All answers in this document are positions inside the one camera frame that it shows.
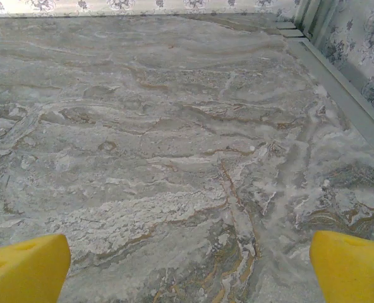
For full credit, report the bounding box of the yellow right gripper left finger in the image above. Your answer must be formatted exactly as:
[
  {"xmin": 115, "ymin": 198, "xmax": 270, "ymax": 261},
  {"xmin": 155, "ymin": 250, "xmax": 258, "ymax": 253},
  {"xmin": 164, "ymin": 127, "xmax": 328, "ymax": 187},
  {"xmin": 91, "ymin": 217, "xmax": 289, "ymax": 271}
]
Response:
[{"xmin": 0, "ymin": 233, "xmax": 71, "ymax": 303}]

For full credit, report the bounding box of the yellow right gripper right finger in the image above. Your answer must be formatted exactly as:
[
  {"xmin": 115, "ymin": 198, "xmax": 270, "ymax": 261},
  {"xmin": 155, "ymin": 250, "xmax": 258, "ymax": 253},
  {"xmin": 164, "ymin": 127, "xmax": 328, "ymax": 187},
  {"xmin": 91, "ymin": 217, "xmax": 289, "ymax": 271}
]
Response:
[{"xmin": 310, "ymin": 230, "xmax": 374, "ymax": 303}]

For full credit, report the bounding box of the aluminium side rail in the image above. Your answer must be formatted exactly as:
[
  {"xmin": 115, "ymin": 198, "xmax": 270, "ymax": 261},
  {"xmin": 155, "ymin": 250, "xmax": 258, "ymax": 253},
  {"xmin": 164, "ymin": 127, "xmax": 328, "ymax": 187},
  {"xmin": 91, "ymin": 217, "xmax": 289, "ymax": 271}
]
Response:
[{"xmin": 275, "ymin": 21, "xmax": 374, "ymax": 158}]

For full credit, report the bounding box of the aluminium corner post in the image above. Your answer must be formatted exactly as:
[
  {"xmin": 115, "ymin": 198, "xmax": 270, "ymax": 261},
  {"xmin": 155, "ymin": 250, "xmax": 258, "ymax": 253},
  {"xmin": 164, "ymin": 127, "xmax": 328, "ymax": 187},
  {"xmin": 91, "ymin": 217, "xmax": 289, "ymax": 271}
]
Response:
[{"xmin": 294, "ymin": 0, "xmax": 325, "ymax": 42}]

